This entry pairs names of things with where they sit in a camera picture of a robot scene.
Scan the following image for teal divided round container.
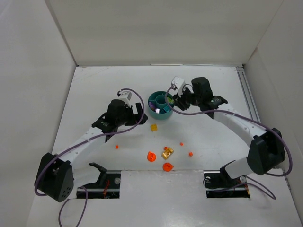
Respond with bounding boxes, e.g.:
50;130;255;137
147;91;173;120

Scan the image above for yellow square lego brick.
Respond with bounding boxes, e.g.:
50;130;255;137
151;124;158;131

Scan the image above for teal square lego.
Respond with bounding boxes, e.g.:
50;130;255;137
163;105;171;113

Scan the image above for orange round lego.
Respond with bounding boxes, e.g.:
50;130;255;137
162;162;174;172
147;151;157;162

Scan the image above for golden yellow curved lego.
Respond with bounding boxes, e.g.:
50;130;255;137
161;147;174;160

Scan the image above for light green square lego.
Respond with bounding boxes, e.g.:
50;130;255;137
167;97;174;104

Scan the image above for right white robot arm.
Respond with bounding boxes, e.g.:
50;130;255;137
171;77;285;179

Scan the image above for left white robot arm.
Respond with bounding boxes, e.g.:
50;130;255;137
34;98;148;202

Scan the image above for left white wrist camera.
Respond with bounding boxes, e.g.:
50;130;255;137
117;90;132;103

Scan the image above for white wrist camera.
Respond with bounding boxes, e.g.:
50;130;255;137
117;90;132;103
171;77;186;97

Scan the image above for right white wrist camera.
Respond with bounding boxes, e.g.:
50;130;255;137
171;77;186;97

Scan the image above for aluminium rail right edge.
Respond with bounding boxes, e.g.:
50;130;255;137
236;67;261;122

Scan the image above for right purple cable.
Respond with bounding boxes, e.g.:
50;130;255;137
167;85;293;200

